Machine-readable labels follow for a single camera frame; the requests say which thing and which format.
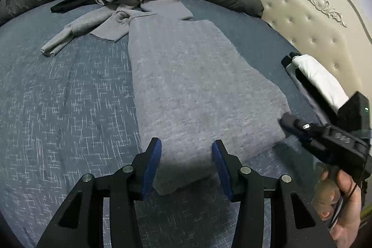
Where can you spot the grey knit sweater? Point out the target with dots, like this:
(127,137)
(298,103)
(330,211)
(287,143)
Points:
(191,86)

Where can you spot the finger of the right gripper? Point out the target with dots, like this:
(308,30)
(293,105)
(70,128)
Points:
(302,129)

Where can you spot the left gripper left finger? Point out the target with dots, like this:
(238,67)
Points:
(78,222)

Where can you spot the cream tufted headboard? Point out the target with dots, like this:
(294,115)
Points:
(331,31)

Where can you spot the person right hand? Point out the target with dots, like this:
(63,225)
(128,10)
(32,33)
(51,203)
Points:
(342,197)

